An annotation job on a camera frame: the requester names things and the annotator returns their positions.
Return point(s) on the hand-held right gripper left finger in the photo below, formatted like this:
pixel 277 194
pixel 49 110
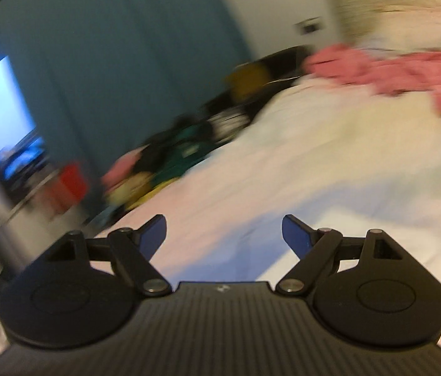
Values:
pixel 153 235

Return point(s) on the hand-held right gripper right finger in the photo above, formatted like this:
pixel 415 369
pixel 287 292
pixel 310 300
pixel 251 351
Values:
pixel 295 235

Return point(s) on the pink garment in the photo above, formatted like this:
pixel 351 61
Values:
pixel 388 71

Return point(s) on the pile of colourful clothes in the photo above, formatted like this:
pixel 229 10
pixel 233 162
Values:
pixel 189 145

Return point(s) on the white bed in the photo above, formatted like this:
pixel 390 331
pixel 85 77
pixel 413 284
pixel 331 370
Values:
pixel 322 164

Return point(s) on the red box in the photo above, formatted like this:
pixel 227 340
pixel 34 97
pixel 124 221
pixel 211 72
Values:
pixel 72 183

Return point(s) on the yellow pillow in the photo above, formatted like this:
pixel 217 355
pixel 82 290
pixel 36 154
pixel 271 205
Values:
pixel 248 77

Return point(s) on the teal curtain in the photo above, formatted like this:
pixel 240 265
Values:
pixel 118 55

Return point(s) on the bright window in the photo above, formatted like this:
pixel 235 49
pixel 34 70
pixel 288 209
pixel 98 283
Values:
pixel 3 111

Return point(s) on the wall switch plate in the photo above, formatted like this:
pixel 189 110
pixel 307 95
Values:
pixel 308 26

